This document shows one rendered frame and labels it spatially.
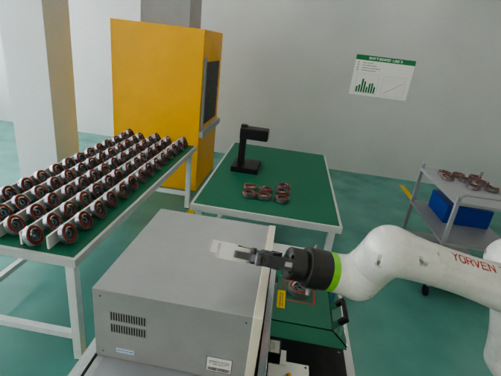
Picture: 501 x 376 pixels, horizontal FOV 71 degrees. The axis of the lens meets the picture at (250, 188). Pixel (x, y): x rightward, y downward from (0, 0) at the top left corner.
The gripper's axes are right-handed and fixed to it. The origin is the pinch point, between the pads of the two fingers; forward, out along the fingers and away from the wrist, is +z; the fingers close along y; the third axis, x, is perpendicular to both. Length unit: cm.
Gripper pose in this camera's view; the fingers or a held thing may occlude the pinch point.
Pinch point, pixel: (217, 248)
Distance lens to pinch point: 79.0
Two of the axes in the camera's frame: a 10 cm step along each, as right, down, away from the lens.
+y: -2.3, 0.9, 9.7
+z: -9.5, -2.4, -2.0
